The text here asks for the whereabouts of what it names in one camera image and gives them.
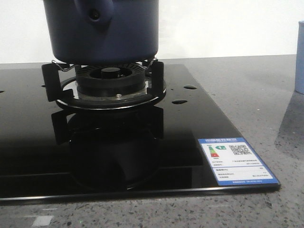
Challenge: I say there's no light blue plastic cup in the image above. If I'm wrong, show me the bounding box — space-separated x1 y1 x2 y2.
294 20 304 94

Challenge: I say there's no black metal pot support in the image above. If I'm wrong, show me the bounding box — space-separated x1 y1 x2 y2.
42 58 166 109

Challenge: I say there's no dark blue cooking pot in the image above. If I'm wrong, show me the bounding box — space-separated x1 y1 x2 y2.
43 0 159 65

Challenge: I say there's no black round gas burner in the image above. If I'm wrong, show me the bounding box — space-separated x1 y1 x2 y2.
76 64 145 97

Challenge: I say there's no blue energy label sticker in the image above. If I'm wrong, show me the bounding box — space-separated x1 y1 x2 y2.
198 137 279 186

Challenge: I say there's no black glass stove top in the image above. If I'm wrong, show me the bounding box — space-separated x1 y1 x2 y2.
0 65 281 205

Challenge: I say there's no chrome burner drip ring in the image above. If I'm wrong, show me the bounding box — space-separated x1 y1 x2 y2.
55 76 167 111

